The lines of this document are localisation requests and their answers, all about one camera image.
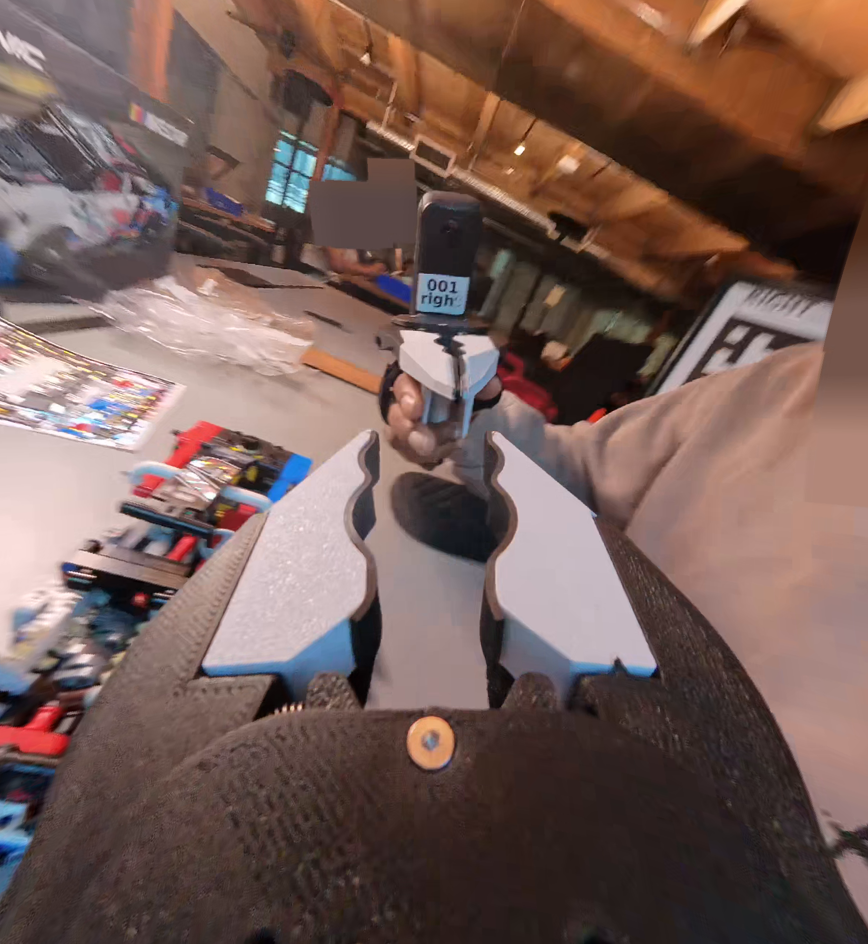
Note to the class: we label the large paned window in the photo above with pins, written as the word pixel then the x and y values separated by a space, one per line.
pixel 290 177

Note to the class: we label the black wrist rest pad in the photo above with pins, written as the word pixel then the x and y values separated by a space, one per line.
pixel 434 509

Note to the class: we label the person's right forearm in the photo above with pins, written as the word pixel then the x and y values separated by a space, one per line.
pixel 625 442

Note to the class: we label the person's torso beige hoodie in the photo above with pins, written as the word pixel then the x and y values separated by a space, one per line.
pixel 773 627

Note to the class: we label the holographic sticker sheet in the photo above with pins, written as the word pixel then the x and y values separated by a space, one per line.
pixel 57 383

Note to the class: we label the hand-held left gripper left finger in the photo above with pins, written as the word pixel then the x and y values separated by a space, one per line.
pixel 293 582

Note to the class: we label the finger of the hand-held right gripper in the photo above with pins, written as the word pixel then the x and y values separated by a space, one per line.
pixel 482 365
pixel 426 361

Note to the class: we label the framed white sign black code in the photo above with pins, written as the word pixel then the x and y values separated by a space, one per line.
pixel 736 346

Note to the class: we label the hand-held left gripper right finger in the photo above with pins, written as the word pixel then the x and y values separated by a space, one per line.
pixel 566 590

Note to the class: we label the person's right hand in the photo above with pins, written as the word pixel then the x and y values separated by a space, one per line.
pixel 408 420

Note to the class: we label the lego set box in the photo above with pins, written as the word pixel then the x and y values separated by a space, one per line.
pixel 50 184

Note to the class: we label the partly built lego car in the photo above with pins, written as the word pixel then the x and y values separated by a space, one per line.
pixel 205 472

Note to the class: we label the silver ventilation duct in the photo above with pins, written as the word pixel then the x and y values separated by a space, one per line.
pixel 478 181

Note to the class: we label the blue storage bin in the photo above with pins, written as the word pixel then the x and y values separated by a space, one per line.
pixel 223 199
pixel 393 289

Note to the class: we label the clear plastic bags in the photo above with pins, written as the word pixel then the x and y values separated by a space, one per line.
pixel 205 324

